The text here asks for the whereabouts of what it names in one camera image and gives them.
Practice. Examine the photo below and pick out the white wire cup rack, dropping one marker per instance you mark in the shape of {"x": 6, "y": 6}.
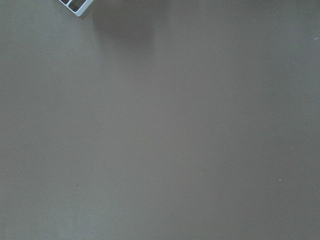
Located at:
{"x": 78, "y": 7}

